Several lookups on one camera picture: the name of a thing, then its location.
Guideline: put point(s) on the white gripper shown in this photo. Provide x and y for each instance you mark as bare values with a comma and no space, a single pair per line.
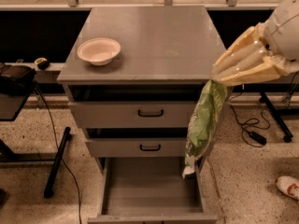
284,36

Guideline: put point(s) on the green jalapeno chip bag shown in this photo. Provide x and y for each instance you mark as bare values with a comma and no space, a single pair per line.
203,123

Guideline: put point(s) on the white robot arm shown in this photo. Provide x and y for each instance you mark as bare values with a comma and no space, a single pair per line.
281,32

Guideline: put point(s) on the grey drawer cabinet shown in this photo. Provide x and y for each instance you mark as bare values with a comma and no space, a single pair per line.
162,49

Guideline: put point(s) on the grey middle drawer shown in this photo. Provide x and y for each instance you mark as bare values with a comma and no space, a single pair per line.
125,142

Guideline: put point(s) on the grey drawer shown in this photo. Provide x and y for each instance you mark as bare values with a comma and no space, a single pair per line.
119,110
150,191
125,142

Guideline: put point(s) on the grey top drawer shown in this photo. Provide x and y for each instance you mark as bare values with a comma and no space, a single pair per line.
119,110

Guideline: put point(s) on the grey bottom drawer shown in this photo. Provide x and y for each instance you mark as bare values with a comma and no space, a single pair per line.
150,191

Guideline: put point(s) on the black bag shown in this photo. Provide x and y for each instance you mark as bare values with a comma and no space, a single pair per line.
16,79

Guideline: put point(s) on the black wheeled stand leg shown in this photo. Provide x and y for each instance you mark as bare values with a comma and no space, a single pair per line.
282,125

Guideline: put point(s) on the white red shoe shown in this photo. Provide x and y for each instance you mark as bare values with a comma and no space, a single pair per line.
289,186

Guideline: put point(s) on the white paper bowl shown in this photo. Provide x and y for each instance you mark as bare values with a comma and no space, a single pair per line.
99,51

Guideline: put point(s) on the yellow black tape measure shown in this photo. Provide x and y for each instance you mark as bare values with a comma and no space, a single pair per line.
42,63

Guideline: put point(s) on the black table leg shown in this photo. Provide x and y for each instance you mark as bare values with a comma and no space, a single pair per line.
48,191

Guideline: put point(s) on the black side table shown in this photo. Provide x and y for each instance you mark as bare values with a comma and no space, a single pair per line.
11,106

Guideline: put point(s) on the black top drawer handle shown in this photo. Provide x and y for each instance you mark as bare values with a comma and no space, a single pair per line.
153,114

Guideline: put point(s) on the black drawer handle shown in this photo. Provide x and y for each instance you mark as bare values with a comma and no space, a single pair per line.
150,148
153,114

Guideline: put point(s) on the black middle drawer handle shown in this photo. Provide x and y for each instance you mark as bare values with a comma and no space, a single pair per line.
150,148

